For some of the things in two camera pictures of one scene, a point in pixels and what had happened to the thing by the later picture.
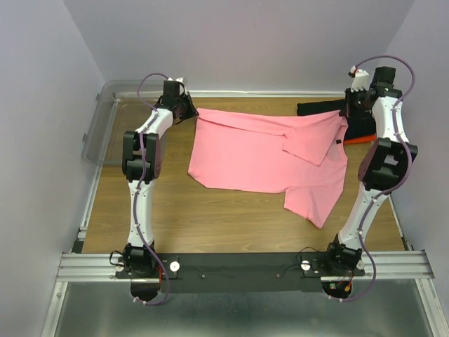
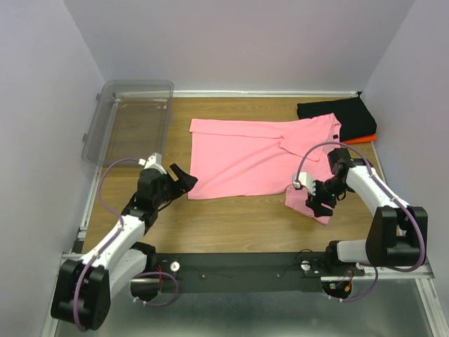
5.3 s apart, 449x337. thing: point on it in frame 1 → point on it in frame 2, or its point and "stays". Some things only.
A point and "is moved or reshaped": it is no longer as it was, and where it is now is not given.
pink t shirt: x=304 y=155 is moved or reshaped
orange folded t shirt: x=365 y=139 stays
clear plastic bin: x=119 y=106 stays
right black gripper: x=346 y=111 → x=318 y=210
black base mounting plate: x=238 y=272 stays
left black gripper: x=191 y=111 → x=184 y=183
